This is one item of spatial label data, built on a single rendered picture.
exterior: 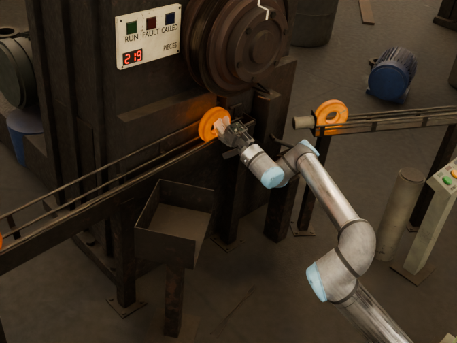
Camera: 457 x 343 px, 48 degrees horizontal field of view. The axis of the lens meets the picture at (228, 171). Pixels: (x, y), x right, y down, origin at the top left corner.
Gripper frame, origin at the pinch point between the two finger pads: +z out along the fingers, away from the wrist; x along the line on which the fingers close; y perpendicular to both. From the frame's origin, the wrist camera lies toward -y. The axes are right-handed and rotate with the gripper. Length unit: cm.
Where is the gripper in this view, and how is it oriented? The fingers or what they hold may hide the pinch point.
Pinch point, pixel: (215, 121)
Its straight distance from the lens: 213.4
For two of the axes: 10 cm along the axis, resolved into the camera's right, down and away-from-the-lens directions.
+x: -7.3, 3.6, -5.9
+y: 2.8, -6.3, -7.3
